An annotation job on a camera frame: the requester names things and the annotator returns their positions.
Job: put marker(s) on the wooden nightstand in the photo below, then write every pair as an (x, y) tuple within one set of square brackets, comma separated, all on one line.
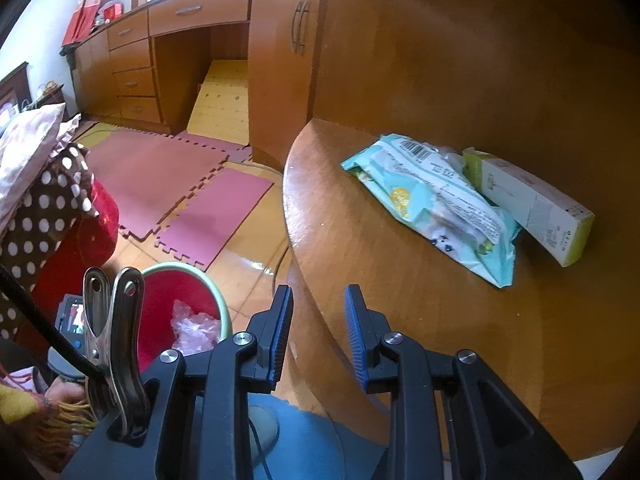
[(50, 97)]

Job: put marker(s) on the yellow green foam mat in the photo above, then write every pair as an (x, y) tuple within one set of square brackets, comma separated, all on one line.
[(97, 137)]

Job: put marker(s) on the teal wet wipes pack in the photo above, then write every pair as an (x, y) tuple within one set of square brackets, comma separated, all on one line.
[(440, 210)]

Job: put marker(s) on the person's left hand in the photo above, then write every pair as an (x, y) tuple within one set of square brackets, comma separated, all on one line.
[(67, 394)]

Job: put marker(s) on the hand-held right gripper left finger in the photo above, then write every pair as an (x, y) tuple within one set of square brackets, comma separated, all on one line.
[(281, 340)]

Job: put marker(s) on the dark wooden headboard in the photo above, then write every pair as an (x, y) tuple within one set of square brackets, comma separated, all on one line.
[(15, 90)]

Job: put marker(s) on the clear plastic bag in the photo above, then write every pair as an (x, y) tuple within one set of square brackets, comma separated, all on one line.
[(195, 330)]

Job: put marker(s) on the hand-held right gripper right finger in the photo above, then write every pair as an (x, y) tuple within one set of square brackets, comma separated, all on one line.
[(356, 340)]

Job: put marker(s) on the green and white carton box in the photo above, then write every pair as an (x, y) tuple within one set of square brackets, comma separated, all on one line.
[(530, 200)]

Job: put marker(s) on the yellow fringed knit shawl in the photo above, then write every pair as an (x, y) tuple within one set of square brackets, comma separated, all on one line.
[(30, 420)]

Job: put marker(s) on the yellow patterned foam mat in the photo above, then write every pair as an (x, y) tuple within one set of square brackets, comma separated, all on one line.
[(220, 105)]

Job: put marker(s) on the mauve foam mat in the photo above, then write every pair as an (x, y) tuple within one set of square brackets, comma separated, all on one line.
[(215, 215)]

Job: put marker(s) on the red bucket with green rim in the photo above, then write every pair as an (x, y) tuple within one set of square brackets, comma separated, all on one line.
[(160, 305)]

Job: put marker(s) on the red patterned blanket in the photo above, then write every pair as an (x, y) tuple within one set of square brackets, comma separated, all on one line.
[(80, 250)]

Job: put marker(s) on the brown polka dot blanket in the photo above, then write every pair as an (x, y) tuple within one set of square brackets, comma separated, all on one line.
[(40, 220)]

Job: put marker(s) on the red box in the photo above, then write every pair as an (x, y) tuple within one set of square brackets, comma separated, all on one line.
[(111, 12)]

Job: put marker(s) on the red hanging cloth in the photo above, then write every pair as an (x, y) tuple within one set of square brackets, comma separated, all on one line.
[(80, 15)]

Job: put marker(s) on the metal spring clamp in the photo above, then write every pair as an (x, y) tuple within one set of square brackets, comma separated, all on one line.
[(125, 360)]

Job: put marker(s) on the wooden drawer cabinet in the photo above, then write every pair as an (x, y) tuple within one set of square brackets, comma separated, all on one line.
[(135, 60)]

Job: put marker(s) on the light blue slipper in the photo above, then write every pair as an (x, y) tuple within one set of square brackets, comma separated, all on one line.
[(265, 425)]

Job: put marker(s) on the large dusty pink foam mat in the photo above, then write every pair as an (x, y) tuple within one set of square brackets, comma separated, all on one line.
[(150, 180)]

